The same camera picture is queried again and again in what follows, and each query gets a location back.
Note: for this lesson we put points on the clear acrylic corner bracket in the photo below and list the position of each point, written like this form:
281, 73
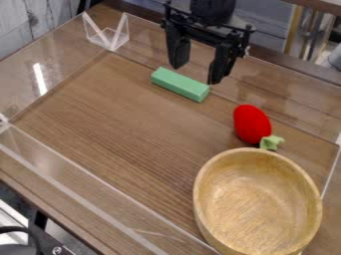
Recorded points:
109, 38

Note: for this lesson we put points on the round wooden bowl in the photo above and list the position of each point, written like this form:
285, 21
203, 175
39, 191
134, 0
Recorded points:
256, 203

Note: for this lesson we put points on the clear acrylic tray walls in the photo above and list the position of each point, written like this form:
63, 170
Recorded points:
103, 148

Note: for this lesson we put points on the green rectangular block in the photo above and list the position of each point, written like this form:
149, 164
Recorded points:
179, 84

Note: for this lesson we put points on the red plush strawberry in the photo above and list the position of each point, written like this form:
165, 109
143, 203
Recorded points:
253, 127

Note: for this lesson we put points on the wooden chair frame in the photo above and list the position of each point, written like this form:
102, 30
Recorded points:
310, 26

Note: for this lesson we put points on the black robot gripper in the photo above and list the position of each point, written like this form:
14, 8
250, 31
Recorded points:
209, 22

